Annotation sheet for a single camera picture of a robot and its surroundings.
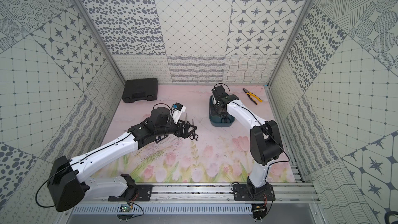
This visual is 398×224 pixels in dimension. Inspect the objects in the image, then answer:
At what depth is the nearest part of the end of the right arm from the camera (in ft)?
2.17

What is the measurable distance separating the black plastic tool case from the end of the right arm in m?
0.55

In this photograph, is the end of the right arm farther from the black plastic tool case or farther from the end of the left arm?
the black plastic tool case

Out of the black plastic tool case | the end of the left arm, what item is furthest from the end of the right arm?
the black plastic tool case

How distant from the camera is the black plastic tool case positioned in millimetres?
1095
